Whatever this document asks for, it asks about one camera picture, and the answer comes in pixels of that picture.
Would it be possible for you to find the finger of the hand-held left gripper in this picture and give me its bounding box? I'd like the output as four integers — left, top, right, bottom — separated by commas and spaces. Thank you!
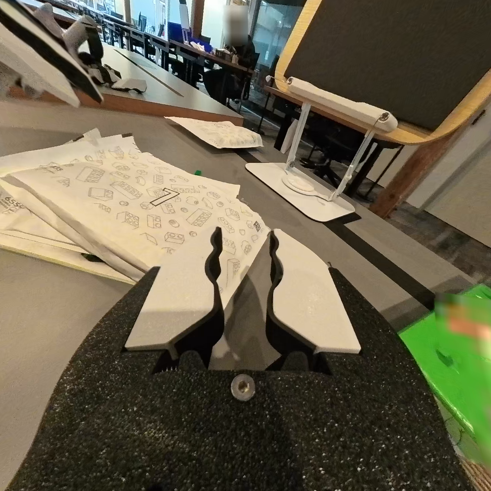
0, 0, 105, 107

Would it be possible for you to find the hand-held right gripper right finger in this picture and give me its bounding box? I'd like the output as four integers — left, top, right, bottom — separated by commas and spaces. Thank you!
265, 229, 363, 356

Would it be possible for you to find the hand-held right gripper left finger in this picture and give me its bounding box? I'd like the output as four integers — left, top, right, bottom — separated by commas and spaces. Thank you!
124, 226, 226, 360

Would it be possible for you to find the green toy set box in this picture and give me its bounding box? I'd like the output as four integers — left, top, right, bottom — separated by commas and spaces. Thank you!
399, 284, 491, 478

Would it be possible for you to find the torn white paper bag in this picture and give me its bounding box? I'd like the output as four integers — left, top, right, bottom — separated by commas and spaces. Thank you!
0, 174, 127, 269

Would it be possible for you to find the grey desk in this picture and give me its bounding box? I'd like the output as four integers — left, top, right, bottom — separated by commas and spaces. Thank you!
0, 94, 478, 491

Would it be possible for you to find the row of office desks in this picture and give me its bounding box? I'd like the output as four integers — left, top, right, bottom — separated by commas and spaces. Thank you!
50, 0, 254, 89

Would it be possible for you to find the wood-edged grey table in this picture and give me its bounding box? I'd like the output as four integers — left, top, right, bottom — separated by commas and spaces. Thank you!
0, 23, 244, 125

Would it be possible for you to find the blue storage bin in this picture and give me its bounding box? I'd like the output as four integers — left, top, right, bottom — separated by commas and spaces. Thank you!
168, 22, 211, 51

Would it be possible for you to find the white tapered stand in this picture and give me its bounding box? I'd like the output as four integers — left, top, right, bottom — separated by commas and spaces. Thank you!
282, 119, 302, 154

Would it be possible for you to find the black office chair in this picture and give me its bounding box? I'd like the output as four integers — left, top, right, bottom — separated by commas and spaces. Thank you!
203, 69, 250, 112

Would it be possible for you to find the dark panel with wood rim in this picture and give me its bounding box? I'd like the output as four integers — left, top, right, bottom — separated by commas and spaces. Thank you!
274, 0, 491, 146

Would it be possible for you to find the wooden post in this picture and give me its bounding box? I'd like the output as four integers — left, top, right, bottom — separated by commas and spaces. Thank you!
370, 136, 449, 219

